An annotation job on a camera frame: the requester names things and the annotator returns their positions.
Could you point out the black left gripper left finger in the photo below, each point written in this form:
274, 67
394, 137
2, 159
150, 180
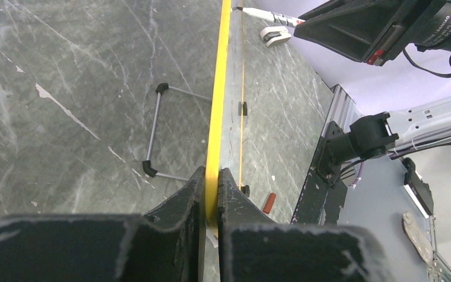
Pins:
165, 244

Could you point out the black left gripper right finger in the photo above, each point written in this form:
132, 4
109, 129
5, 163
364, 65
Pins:
253, 247

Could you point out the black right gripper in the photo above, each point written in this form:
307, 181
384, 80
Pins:
364, 31

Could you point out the brown marker cap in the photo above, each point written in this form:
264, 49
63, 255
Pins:
269, 203

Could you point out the white marker pen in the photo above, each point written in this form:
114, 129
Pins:
271, 16

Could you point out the yellow framed whiteboard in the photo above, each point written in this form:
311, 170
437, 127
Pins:
225, 139

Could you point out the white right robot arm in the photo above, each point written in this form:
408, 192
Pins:
372, 136

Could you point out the black whiteboard foot left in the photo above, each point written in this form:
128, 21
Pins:
245, 190

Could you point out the black whiteboard foot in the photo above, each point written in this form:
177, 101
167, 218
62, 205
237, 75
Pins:
242, 109
245, 190

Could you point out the white whiteboard eraser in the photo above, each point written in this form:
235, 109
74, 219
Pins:
275, 35

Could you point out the black whiteboard foot right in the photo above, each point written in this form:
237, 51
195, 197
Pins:
242, 109

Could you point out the grey oval patch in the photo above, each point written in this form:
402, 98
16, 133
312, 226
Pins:
417, 237

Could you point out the black flat device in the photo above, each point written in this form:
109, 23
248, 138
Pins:
417, 189

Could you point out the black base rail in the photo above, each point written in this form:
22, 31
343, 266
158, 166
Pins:
319, 202

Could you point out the grey wire whiteboard stand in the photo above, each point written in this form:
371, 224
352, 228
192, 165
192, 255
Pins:
148, 169

